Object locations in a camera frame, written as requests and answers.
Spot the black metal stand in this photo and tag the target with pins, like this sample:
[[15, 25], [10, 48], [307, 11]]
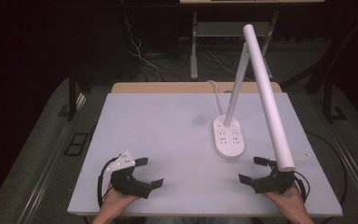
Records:
[[328, 102], [72, 99]]

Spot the person's right hand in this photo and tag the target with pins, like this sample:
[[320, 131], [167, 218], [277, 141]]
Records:
[[284, 199]]

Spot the person's left hand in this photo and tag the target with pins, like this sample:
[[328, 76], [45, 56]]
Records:
[[115, 199]]

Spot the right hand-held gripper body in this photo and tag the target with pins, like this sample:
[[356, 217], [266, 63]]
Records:
[[273, 182]]

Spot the white foam board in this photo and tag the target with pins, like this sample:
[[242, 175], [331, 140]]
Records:
[[167, 149]]

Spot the wooden table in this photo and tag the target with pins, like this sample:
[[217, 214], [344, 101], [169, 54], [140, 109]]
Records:
[[167, 87]]

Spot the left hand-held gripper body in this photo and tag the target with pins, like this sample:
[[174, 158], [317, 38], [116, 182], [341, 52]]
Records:
[[126, 183]]

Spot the aluminium floor rail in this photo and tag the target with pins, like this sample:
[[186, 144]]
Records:
[[351, 165], [48, 174]]

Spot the white desk lamp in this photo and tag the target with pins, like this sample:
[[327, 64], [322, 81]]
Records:
[[229, 140]]

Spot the grey metal desk frame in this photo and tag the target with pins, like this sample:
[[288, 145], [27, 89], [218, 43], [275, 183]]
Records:
[[194, 62]]

